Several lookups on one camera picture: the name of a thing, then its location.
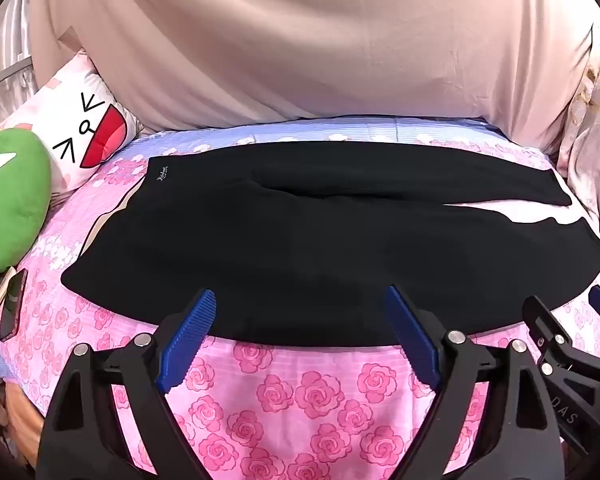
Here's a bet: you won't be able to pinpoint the white cartoon face pillow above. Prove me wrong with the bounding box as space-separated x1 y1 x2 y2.
0 51 142 193

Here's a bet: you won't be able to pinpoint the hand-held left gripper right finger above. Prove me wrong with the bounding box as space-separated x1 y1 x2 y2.
384 285 567 480

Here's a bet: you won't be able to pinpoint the black pants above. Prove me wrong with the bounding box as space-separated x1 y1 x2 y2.
60 139 600 348

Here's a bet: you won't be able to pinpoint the dark smartphone with pink case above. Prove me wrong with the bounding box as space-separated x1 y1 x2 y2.
0 268 29 342

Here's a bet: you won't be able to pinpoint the smartphone with beige case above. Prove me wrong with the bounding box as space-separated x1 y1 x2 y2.
0 267 19 324

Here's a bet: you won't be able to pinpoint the white sheer curtain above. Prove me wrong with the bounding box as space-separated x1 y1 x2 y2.
0 0 36 126

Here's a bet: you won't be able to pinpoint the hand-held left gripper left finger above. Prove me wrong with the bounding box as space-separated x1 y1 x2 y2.
36 289 218 480

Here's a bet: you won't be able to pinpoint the pink floral bed sheet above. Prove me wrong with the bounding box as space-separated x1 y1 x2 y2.
0 114 600 480

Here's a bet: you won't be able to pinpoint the beige blanket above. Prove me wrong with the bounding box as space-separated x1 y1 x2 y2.
30 0 597 153

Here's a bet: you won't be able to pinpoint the pale floral curtain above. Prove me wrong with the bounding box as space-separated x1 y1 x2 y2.
555 22 600 256

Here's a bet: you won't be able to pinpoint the green plush pillow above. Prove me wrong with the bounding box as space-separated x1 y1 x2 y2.
0 128 52 275

